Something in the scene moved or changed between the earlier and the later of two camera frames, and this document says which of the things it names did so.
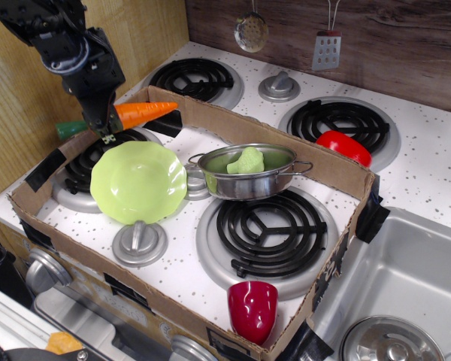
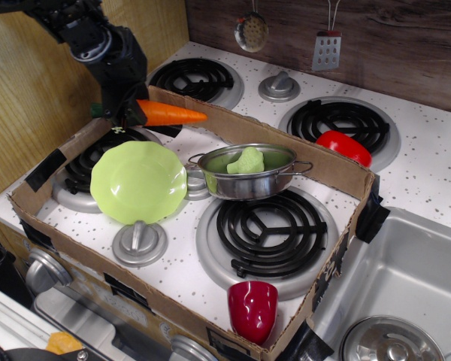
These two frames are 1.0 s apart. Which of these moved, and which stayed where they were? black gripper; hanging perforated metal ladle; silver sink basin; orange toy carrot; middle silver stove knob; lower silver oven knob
Moved: black gripper; orange toy carrot
Stayed: silver sink basin; middle silver stove knob; hanging perforated metal ladle; lower silver oven knob
